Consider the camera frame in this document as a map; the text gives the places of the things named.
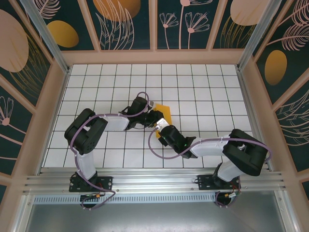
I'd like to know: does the grey metal sheet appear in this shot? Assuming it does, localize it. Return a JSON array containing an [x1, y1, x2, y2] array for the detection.
[[24, 203, 288, 232]]

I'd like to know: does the slotted cable duct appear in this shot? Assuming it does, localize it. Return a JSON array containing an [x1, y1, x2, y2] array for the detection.
[[33, 194, 219, 204]]

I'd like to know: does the aluminium side rail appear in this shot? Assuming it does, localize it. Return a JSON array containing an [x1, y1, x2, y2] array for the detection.
[[238, 69, 275, 171]]

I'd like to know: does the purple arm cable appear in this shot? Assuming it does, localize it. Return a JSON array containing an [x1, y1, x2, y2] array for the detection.
[[70, 91, 155, 211], [148, 128, 273, 209]]

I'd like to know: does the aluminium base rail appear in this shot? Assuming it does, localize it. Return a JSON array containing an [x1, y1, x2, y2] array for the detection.
[[23, 168, 285, 194]]

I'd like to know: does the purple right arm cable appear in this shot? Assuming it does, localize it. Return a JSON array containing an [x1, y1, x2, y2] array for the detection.
[[148, 128, 273, 209]]

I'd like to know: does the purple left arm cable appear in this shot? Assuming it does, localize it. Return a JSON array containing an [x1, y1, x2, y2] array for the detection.
[[70, 91, 155, 211]]

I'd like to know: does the yellow paper sheet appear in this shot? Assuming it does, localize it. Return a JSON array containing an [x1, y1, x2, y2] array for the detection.
[[154, 103, 173, 140]]

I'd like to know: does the aluminium corner post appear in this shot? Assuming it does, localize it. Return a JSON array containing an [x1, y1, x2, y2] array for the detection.
[[238, 0, 282, 71], [20, 0, 71, 74]]

